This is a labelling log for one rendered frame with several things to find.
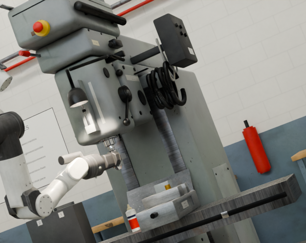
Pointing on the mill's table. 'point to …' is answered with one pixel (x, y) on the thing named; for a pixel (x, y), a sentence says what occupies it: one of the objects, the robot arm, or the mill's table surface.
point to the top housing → (56, 21)
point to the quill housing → (95, 100)
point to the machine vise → (169, 210)
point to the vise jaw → (162, 196)
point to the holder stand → (62, 226)
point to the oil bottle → (131, 213)
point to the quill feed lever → (126, 96)
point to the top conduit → (88, 9)
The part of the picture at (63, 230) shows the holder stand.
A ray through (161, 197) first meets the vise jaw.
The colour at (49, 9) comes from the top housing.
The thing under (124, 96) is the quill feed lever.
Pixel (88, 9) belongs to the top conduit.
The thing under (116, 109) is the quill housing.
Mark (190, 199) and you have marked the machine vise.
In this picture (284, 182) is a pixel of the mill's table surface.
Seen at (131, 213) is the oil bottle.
